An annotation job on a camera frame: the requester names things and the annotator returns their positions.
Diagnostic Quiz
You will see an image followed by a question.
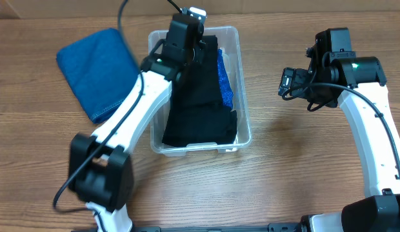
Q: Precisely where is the blue denim cloth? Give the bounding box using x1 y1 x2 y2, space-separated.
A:
56 28 139 124

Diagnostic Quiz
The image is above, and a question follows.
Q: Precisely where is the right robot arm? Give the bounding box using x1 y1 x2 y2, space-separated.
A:
278 28 400 231

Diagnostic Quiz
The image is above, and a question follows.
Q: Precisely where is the black cloth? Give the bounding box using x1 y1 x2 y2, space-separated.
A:
170 35 223 109
162 106 237 147

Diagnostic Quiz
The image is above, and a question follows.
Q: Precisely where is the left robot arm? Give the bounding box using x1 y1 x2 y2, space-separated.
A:
61 7 206 231

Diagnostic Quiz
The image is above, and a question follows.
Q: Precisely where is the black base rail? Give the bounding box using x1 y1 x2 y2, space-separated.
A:
72 222 359 232

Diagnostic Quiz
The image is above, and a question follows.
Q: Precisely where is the clear plastic storage bin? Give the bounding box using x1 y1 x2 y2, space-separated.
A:
150 26 252 157

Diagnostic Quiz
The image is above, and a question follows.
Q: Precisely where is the blue sparkly cloth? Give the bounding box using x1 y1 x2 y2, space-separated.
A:
217 49 234 109

